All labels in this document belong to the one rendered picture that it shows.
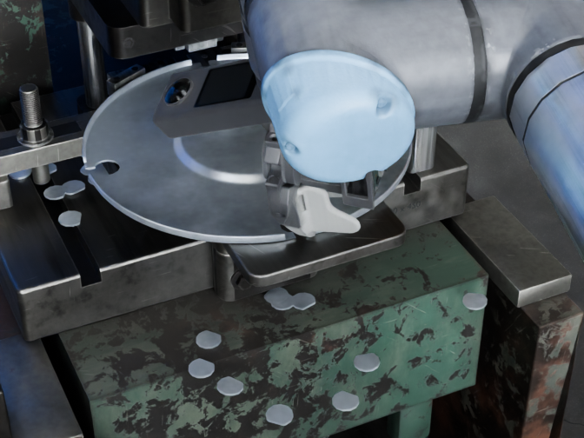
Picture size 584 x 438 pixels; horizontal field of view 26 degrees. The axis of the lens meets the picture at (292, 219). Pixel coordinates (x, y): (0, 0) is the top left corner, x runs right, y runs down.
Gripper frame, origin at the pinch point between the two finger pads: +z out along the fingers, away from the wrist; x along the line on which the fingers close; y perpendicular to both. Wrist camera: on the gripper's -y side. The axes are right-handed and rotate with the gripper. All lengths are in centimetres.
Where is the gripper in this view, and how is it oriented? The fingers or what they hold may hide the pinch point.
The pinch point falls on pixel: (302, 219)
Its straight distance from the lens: 100.9
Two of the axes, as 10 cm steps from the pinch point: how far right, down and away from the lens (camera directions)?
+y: 9.5, 1.9, -2.4
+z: 1.0, 5.6, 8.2
